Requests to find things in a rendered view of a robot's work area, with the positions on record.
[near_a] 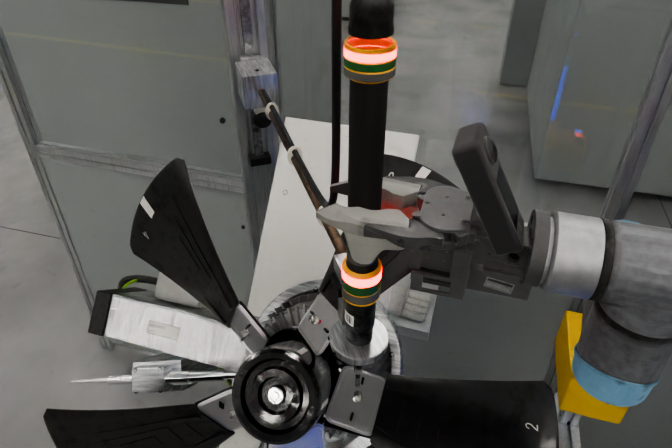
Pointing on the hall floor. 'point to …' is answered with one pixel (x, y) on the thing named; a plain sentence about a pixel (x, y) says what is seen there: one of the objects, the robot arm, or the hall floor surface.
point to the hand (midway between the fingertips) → (336, 196)
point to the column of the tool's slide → (253, 188)
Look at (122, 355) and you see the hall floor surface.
